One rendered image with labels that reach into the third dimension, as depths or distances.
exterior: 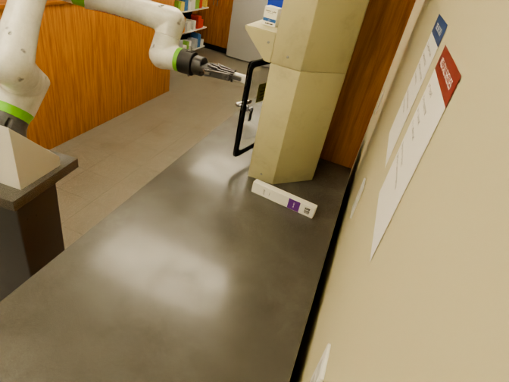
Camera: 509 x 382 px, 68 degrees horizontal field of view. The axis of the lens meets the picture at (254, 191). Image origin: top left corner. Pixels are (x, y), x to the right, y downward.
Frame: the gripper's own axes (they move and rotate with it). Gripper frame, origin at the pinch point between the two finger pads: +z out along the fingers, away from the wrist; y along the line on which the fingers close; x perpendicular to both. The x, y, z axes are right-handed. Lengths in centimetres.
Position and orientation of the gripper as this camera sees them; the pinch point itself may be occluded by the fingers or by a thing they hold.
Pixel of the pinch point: (242, 78)
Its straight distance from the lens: 149.6
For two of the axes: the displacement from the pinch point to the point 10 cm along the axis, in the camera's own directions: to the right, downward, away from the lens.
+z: 9.2, 3.3, -1.9
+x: -1.8, 8.1, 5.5
